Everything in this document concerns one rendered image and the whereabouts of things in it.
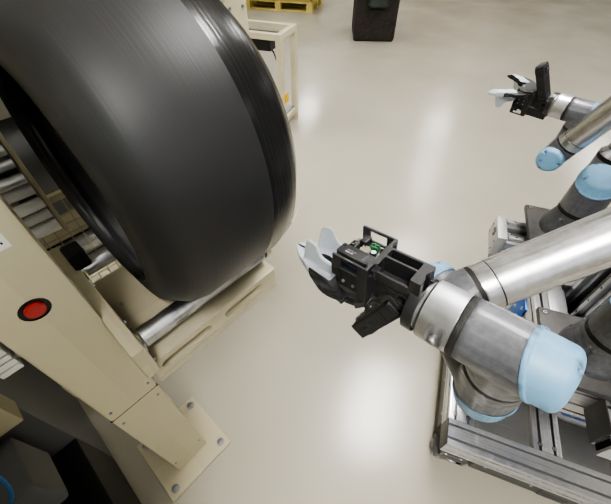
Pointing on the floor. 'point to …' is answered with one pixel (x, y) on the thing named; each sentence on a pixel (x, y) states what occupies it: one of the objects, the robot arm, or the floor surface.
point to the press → (374, 20)
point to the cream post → (67, 333)
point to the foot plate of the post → (173, 479)
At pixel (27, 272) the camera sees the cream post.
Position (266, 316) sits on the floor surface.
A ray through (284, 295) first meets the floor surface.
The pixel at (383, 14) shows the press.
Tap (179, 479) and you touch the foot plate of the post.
